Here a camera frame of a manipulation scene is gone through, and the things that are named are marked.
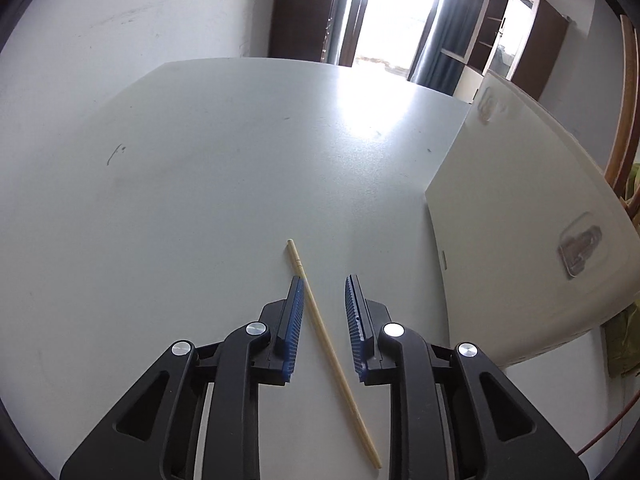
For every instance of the cream plastic utensil holder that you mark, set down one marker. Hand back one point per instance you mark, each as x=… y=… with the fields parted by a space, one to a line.
x=525 y=210

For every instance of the olive green jacket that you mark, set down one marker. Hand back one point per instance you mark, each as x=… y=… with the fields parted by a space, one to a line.
x=622 y=345

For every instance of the dark wooden door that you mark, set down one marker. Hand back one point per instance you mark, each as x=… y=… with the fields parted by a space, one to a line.
x=305 y=10

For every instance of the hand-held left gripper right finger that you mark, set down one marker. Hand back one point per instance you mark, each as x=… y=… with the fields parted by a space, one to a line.
x=356 y=325

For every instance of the dark wooden cabinet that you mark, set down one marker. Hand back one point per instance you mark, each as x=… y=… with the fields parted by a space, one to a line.
x=535 y=35

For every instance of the dark brown chopstick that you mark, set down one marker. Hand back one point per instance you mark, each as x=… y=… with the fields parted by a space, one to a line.
x=619 y=110

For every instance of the light wooden chopstick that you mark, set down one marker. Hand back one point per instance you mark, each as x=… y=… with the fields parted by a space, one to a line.
x=325 y=335

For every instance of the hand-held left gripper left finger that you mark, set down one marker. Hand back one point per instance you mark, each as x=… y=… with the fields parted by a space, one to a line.
x=292 y=325

